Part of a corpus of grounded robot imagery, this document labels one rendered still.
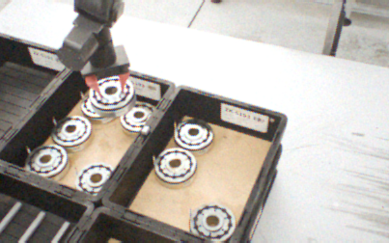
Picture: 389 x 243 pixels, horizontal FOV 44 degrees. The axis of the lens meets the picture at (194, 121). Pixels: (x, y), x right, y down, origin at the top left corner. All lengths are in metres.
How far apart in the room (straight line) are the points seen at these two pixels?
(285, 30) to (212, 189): 1.96
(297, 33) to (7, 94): 1.95
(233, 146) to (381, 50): 1.87
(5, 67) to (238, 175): 0.81
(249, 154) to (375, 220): 0.37
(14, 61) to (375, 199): 1.12
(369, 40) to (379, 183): 1.73
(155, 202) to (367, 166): 0.62
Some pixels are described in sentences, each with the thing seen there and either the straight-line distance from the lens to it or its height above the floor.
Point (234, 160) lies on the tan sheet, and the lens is 1.20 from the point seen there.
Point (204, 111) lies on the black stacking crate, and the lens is 1.26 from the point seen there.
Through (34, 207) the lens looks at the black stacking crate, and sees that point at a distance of 1.20.
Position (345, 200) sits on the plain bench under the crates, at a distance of 1.34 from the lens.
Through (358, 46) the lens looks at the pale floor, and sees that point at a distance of 2.96.
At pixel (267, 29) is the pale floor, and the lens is 2.99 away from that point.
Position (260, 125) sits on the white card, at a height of 0.88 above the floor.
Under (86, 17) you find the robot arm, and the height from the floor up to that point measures 1.26.
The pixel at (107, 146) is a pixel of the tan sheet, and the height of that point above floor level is 0.83.
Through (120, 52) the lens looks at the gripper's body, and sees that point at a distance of 1.03.
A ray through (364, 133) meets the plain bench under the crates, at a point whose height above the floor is 0.70.
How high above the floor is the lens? 1.78
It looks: 48 degrees down
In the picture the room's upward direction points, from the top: 2 degrees counter-clockwise
